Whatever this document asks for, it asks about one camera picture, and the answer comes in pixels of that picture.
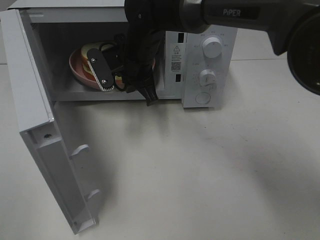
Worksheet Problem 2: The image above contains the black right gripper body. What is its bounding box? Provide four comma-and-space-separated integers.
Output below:
113, 26, 165, 106

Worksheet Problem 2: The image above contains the toast sandwich with fillings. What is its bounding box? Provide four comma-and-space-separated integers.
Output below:
80, 41, 126, 92

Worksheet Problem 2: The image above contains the pink round plate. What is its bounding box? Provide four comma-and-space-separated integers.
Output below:
68, 41, 157, 91

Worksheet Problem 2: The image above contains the round white door button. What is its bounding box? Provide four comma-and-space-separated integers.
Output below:
195, 92, 211, 105

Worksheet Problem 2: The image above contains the white microwave door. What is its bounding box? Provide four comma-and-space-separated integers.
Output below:
0, 9, 100, 234

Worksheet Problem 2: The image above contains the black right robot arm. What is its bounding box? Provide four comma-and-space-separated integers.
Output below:
117, 0, 320, 105

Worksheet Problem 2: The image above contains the white warning label sticker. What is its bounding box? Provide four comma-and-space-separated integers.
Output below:
169, 43, 185, 73

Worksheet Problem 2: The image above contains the white microwave oven body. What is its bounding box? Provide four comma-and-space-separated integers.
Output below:
8, 0, 237, 108

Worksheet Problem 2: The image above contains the lower white timer knob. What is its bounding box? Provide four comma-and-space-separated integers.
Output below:
199, 69, 217, 87

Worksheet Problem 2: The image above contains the upper white power knob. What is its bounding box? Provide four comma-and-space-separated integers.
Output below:
202, 36, 223, 59

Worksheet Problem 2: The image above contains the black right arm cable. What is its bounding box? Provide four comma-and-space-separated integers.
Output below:
96, 33, 133, 94

